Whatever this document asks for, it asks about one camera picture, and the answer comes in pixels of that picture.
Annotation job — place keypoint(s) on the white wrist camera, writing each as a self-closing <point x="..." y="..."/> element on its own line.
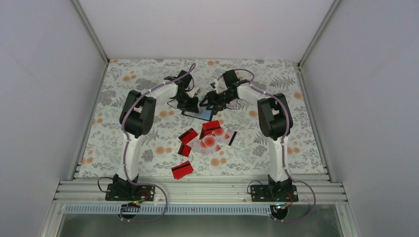
<point x="216" y="86"/>
<point x="195" y="91"/>

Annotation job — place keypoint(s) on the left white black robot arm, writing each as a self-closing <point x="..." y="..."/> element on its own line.
<point x="138" y="113"/>

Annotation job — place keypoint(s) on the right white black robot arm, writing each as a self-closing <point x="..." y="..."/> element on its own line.
<point x="274" y="117"/>

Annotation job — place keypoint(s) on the floral patterned table mat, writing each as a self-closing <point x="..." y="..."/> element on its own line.
<point x="247" y="155"/>

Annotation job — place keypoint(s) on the red card left tilted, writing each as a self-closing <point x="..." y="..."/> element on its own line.
<point x="188" y="136"/>

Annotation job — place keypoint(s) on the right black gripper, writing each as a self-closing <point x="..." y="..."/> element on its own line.
<point x="215" y="101"/>

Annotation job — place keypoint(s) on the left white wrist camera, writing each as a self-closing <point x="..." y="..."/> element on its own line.
<point x="195" y="91"/>

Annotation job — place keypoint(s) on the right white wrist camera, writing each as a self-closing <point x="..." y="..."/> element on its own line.
<point x="216" y="86"/>

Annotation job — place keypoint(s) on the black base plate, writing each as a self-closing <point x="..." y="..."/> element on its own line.
<point x="284" y="191"/>
<point x="122" y="190"/>

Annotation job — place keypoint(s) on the red card lower left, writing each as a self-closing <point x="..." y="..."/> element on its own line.
<point x="184" y="150"/>

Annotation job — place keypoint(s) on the aluminium rail frame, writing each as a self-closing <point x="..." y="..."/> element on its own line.
<point x="236" y="195"/>

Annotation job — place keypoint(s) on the red card black stripe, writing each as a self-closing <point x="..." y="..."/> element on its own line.
<point x="182" y="170"/>

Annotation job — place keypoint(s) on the white card black stripe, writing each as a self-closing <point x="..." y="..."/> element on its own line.
<point x="229" y="137"/>

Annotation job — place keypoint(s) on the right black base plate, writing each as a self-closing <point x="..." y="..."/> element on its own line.
<point x="284" y="191"/>

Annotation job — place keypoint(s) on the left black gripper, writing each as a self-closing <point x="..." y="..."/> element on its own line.
<point x="191" y="107"/>

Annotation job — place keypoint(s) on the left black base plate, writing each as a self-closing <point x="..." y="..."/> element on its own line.
<point x="122" y="190"/>

